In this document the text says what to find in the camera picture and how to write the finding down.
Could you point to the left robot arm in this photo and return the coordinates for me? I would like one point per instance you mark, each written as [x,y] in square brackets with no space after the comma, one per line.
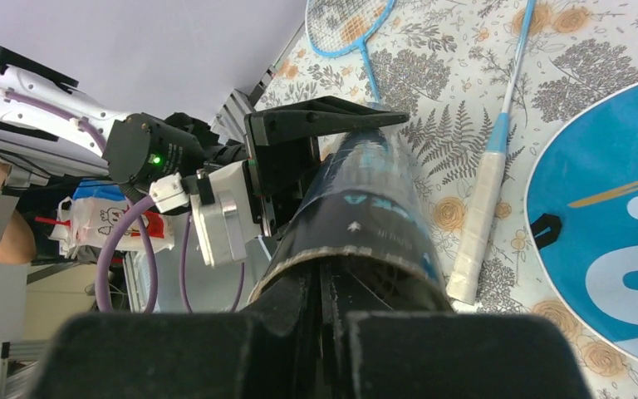
[147,157]

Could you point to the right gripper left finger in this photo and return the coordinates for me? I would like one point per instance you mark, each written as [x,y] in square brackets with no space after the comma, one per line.
[266,350]

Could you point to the plastic bag background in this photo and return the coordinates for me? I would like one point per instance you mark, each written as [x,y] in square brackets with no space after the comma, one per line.
[89,216]

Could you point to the blue racket cover bag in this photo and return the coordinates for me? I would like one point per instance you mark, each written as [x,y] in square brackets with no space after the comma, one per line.
[581,205]

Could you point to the black shuttlecock tube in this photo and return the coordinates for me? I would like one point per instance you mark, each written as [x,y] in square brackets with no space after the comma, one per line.
[362,211]

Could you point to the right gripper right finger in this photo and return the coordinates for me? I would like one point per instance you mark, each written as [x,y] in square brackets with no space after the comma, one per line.
[372,351]

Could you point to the blue racket near stand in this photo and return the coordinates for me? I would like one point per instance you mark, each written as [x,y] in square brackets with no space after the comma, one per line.
[463,281]

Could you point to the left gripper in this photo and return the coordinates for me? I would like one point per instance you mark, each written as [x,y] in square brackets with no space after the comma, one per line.
[237,192]

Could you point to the blue racket left side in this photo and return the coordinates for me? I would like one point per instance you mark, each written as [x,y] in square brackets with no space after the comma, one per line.
[335,28]

